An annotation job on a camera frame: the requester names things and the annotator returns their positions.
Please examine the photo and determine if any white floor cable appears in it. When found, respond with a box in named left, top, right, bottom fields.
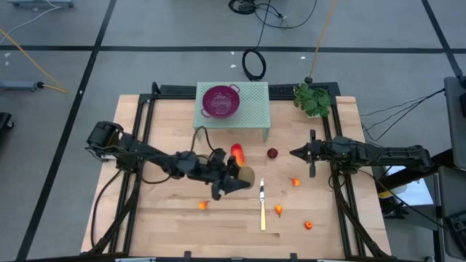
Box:
left=0, top=5, right=61, bottom=36

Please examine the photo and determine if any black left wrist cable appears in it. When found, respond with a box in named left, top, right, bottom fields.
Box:
left=189, top=126, right=216, bottom=154

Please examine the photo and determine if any green perforated metal shelf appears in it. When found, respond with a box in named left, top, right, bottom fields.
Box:
left=192, top=81, right=272, bottom=142

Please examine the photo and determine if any brown kiwi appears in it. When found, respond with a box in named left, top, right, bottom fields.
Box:
left=238, top=166, right=256, bottom=190

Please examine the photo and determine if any black coiled hanging cable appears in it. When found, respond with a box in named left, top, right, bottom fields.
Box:
left=242, top=0, right=272, bottom=82

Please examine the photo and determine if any potted green plant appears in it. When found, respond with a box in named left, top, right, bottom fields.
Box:
left=293, top=82, right=333, bottom=119

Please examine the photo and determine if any black cable bundle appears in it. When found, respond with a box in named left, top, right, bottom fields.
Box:
left=228, top=0, right=318, bottom=30

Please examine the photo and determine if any black aluminium table frame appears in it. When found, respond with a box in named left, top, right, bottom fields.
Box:
left=87, top=81, right=392, bottom=260

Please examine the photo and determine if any cream handled table knife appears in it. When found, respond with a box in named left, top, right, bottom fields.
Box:
left=258, top=178, right=267, bottom=231

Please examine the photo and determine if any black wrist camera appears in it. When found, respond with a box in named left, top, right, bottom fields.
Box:
left=175, top=151, right=200, bottom=175
left=331, top=135, right=354, bottom=156

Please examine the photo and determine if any black floor cable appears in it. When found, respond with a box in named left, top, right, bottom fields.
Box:
left=360, top=88, right=446, bottom=142

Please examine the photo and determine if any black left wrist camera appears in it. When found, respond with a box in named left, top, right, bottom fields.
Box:
left=175, top=151, right=200, bottom=175

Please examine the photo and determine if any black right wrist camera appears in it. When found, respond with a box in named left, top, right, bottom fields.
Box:
left=331, top=135, right=354, bottom=156

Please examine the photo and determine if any black wheeled floor item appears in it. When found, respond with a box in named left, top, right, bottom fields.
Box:
left=0, top=111, right=15, bottom=132

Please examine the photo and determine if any purple plastic colander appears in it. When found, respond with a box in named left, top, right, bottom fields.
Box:
left=200, top=84, right=242, bottom=120

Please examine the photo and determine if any black arm base cable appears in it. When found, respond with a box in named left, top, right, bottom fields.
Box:
left=90, top=169, right=123, bottom=252

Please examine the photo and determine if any yellow floor cable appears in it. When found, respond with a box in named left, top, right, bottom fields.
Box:
left=0, top=28, right=69, bottom=95

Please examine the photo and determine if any grey equipment cart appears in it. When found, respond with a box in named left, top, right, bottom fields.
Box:
left=443, top=75, right=466, bottom=170

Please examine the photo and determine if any yellow hanging cable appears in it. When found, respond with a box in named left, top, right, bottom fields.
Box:
left=307, top=0, right=339, bottom=84

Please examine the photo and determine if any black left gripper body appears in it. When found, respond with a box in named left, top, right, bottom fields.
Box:
left=199, top=147, right=234, bottom=201

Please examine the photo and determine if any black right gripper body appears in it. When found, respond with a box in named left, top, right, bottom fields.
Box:
left=307, top=129, right=332, bottom=179

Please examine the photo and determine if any grey floor stand base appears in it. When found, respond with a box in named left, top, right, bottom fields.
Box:
left=9, top=0, right=74, bottom=9
left=0, top=80, right=44, bottom=92

